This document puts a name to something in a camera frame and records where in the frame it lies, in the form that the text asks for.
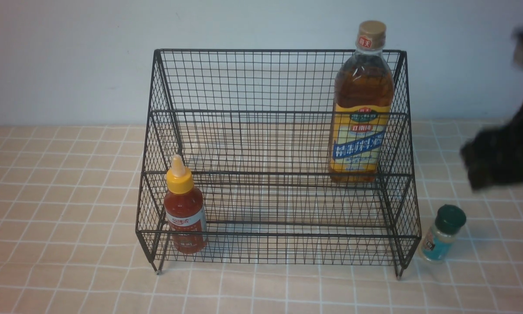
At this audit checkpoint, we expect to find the red ketchup bottle yellow cap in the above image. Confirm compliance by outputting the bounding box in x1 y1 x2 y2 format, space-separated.
163 154 208 255

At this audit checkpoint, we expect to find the black blurred gripper body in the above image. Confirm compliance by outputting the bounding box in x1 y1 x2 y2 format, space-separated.
459 27 523 191

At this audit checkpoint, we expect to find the large cooking oil bottle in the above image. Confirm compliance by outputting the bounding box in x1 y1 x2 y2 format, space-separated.
329 20 394 183

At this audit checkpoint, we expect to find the beige checkered tablecloth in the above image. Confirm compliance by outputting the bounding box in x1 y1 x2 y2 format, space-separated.
0 120 523 314

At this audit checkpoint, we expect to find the black wire mesh rack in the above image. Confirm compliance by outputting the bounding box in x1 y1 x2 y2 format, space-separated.
136 48 422 279

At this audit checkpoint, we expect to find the small green-capped spice jar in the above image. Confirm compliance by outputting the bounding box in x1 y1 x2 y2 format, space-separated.
418 204 467 263

